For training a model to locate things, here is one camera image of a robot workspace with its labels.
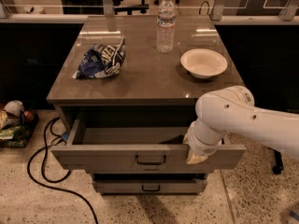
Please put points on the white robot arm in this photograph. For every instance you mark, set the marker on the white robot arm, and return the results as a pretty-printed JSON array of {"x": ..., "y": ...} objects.
[{"x": 232, "y": 110}]

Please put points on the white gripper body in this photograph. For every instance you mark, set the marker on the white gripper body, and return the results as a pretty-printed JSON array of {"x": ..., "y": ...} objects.
[{"x": 200, "y": 146}]

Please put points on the black stand with wheel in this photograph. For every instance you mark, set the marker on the black stand with wheel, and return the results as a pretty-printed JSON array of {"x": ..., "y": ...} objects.
[{"x": 278, "y": 166}]

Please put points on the grey bottom drawer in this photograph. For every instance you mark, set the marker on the grey bottom drawer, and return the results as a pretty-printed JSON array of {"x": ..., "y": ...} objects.
[{"x": 157, "y": 184}]

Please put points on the grey top drawer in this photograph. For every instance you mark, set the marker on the grey top drawer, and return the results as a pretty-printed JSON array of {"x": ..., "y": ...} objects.
[{"x": 137, "y": 150}]

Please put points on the black tray with objects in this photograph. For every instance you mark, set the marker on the black tray with objects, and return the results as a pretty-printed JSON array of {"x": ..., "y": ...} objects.
[{"x": 16, "y": 124}]

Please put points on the grey drawer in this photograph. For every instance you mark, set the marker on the grey drawer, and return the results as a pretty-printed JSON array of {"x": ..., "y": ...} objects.
[
  {"x": 157, "y": 184},
  {"x": 137, "y": 150}
]

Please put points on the white bowl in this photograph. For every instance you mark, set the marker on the white bowl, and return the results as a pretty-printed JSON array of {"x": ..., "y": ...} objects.
[{"x": 203, "y": 63}]

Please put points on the clear plastic water bottle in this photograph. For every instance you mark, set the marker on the clear plastic water bottle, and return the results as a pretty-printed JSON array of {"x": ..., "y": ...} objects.
[{"x": 166, "y": 21}]

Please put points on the grey drawer cabinet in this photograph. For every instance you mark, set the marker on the grey drawer cabinet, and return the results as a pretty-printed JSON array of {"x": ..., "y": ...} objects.
[{"x": 152, "y": 88}]

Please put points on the blue crumpled chip bag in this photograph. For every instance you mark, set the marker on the blue crumpled chip bag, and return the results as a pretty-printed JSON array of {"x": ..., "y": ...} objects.
[{"x": 101, "y": 61}]

